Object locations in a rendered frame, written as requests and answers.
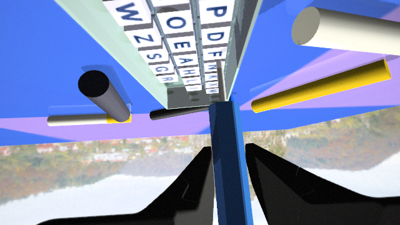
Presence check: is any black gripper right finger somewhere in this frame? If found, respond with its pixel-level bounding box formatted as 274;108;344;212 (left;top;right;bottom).
245;143;400;225

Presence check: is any small keyboard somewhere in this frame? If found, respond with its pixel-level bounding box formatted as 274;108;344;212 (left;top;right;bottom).
52;0;264;109

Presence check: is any blue stylus with white tip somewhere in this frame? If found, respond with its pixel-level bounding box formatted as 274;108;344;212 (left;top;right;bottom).
208;67;254;225

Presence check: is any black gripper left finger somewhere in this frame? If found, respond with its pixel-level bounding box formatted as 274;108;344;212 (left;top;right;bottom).
37;146;214;225

